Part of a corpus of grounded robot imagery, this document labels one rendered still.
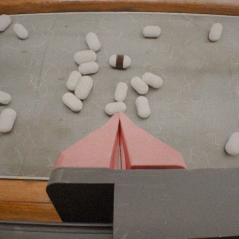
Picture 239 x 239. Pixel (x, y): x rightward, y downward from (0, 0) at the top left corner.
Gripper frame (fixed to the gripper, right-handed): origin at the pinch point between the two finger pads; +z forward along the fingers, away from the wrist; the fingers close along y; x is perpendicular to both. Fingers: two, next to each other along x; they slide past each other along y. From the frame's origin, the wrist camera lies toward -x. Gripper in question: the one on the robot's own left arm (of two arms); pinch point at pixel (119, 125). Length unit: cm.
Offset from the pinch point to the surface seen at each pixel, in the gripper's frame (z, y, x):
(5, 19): 23.3, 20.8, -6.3
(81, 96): 11.5, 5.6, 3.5
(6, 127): 7.8, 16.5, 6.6
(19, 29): 21.1, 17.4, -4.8
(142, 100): 10.8, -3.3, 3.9
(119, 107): 10.0, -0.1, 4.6
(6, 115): 8.9, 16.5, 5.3
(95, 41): 18.6, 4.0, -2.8
